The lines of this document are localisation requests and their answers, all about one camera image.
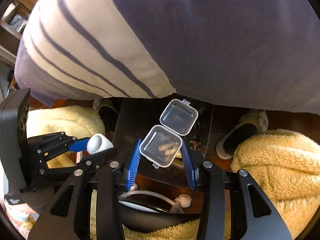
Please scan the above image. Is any blue white striped blanket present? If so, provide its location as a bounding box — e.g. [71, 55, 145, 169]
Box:
[14, 0, 320, 114]

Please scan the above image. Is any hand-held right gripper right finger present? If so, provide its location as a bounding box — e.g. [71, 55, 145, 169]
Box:
[180, 139, 293, 240]

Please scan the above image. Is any small white bottle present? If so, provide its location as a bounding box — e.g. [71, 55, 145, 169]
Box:
[86, 134, 114, 155]

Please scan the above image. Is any grey slipper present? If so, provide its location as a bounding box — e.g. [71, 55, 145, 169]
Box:
[94, 99, 120, 130]
[215, 109, 269, 160]

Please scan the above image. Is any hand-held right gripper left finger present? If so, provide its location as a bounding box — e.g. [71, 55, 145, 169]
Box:
[27, 138, 143, 240]

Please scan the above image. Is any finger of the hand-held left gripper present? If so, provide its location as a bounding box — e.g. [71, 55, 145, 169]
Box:
[38, 147, 117, 177]
[37, 131, 92, 161]

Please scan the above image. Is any person's left forearm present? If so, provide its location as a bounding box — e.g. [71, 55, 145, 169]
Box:
[1, 197, 38, 230]

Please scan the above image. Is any person's right leg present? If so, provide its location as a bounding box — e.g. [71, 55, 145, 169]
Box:
[230, 129, 320, 240]

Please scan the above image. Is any white cable with plug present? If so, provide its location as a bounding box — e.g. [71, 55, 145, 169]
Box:
[119, 190, 193, 214]

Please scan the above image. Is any grey right slipper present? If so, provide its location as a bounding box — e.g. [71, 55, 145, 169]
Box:
[215, 109, 269, 160]

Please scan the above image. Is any black curved object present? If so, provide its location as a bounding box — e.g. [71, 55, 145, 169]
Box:
[119, 196, 203, 232]

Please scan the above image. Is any clear plastic case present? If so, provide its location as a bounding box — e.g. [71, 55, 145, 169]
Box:
[139, 99, 199, 168]

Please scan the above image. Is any grey left slipper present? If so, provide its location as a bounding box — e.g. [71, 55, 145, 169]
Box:
[94, 99, 120, 130]

